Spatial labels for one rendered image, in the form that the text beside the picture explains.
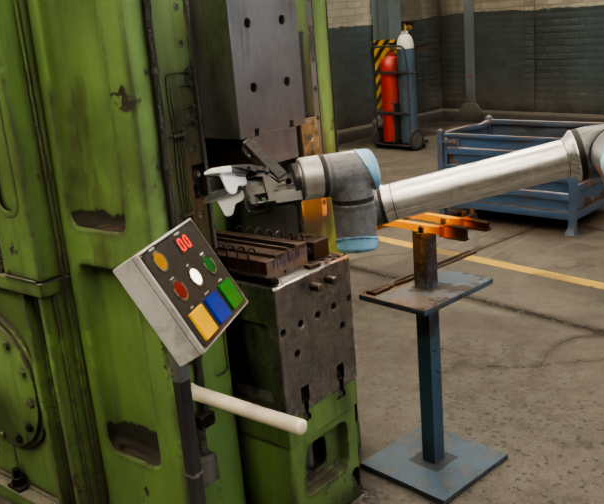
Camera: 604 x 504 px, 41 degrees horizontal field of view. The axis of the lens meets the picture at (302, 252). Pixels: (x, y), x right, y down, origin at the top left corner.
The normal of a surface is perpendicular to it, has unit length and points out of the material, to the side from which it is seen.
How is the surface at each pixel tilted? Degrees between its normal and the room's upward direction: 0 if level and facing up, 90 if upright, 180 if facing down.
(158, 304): 90
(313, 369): 90
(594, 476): 0
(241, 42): 90
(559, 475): 0
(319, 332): 90
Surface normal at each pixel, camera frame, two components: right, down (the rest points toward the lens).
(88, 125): -0.63, 0.25
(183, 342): -0.24, 0.30
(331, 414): 0.77, 0.11
